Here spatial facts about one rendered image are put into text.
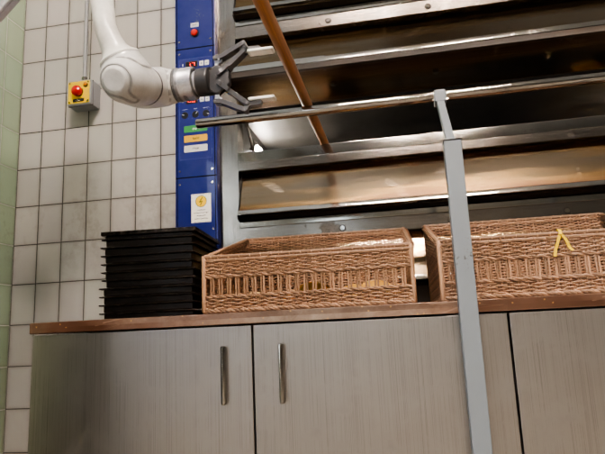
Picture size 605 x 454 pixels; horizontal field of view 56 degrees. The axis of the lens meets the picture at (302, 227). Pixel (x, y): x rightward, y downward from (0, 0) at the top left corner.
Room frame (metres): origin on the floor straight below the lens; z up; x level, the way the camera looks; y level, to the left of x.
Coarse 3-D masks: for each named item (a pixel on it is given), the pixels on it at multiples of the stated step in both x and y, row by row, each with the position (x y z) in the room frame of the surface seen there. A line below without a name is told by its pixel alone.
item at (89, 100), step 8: (80, 80) 2.03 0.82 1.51; (88, 80) 2.02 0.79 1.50; (88, 88) 2.02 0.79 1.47; (96, 88) 2.05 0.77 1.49; (72, 96) 2.03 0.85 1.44; (80, 96) 2.02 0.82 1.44; (88, 96) 2.02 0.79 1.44; (96, 96) 2.06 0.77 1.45; (72, 104) 2.03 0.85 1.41; (80, 104) 2.03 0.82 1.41; (88, 104) 2.03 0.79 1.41; (96, 104) 2.06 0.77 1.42
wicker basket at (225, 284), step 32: (224, 256) 1.48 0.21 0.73; (256, 256) 1.47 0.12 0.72; (288, 256) 1.45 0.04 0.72; (320, 256) 1.44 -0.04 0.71; (352, 256) 1.43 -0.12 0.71; (384, 256) 1.42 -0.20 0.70; (224, 288) 1.67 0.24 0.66; (256, 288) 1.47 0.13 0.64; (352, 288) 1.43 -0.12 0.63; (384, 288) 1.42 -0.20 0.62; (416, 288) 1.41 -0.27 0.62
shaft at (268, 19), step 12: (252, 0) 1.04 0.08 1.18; (264, 0) 1.04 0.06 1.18; (264, 12) 1.07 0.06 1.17; (264, 24) 1.13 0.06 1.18; (276, 24) 1.14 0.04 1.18; (276, 36) 1.17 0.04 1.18; (276, 48) 1.23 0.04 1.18; (288, 48) 1.26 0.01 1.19; (288, 60) 1.29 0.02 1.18; (288, 72) 1.36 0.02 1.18; (300, 84) 1.44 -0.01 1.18; (300, 96) 1.51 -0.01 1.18; (312, 120) 1.70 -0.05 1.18; (324, 132) 1.87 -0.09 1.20
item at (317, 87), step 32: (544, 32) 1.66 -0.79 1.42; (576, 32) 1.64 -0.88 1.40; (320, 64) 1.78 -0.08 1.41; (352, 64) 1.77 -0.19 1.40; (384, 64) 1.77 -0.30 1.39; (416, 64) 1.77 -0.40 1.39; (448, 64) 1.78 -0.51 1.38; (480, 64) 1.78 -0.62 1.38; (512, 64) 1.78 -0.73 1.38; (544, 64) 1.78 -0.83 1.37; (576, 64) 1.78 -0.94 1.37; (288, 96) 1.95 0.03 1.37; (320, 96) 1.95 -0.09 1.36; (352, 96) 1.95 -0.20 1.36
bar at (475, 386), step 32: (416, 96) 1.51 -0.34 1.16; (448, 96) 1.49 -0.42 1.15; (480, 96) 1.49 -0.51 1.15; (448, 128) 1.36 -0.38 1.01; (448, 160) 1.28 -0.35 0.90; (448, 192) 1.28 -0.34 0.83; (480, 352) 1.27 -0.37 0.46; (480, 384) 1.27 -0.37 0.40; (480, 416) 1.27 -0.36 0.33; (480, 448) 1.27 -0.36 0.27
